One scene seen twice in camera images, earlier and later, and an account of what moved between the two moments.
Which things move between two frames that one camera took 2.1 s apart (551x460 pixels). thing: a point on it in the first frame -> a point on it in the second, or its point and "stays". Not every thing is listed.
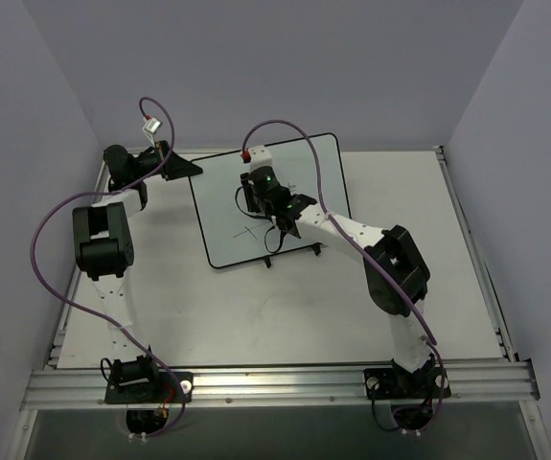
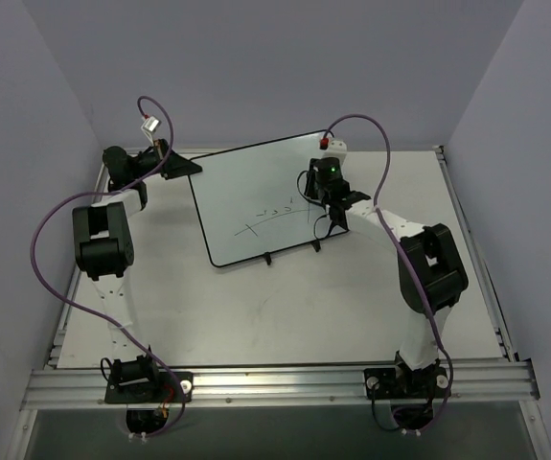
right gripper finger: x=287 y=224 -> x=338 y=218
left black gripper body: x=166 y=160 stays
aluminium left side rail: x=53 y=357 stays
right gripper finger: x=250 y=196 -> x=311 y=190
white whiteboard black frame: x=231 y=236 stays
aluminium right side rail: x=486 y=286 stays
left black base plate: x=172 y=387 stays
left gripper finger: x=175 y=167 stays
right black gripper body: x=246 y=193 -> x=337 y=207
